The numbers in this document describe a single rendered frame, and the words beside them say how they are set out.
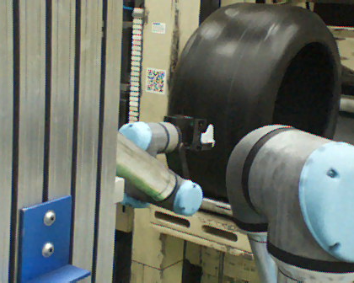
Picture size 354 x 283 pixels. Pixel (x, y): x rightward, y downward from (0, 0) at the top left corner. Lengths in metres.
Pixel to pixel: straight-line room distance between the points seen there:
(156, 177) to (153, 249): 0.91
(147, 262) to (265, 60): 0.84
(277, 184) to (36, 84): 0.29
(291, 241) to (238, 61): 1.13
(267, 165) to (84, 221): 0.23
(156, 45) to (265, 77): 0.48
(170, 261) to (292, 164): 1.63
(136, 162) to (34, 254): 0.64
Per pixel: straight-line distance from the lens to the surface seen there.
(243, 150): 0.91
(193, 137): 1.80
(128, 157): 1.45
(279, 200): 0.84
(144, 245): 2.42
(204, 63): 1.97
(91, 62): 0.88
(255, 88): 1.90
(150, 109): 2.31
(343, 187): 0.81
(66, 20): 0.84
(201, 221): 2.14
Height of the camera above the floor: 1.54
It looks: 13 degrees down
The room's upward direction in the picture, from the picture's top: 4 degrees clockwise
